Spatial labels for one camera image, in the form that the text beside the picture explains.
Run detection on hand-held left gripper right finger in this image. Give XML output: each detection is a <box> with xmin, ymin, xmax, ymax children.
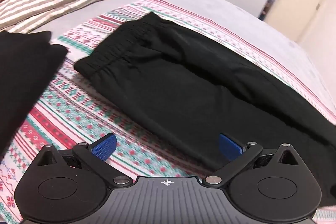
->
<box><xmin>202</xmin><ymin>133</ymin><xmax>300</xmax><ymax>186</ymax></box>

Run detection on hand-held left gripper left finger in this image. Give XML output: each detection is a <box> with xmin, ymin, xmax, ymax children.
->
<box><xmin>36</xmin><ymin>133</ymin><xmax>132</xmax><ymax>187</ymax></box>

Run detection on black pants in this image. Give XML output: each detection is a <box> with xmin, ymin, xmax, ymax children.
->
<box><xmin>74</xmin><ymin>12</ymin><xmax>336</xmax><ymax>207</ymax></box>

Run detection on patterned knit-print blanket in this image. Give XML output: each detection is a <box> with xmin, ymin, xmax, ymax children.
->
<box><xmin>0</xmin><ymin>0</ymin><xmax>336</xmax><ymax>224</ymax></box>

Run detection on folded black garment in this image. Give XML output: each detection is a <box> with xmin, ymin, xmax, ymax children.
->
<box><xmin>0</xmin><ymin>30</ymin><xmax>69</xmax><ymax>159</ymax></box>

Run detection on grey bed sheet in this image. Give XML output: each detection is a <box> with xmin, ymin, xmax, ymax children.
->
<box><xmin>0</xmin><ymin>0</ymin><xmax>336</xmax><ymax>120</ymax></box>

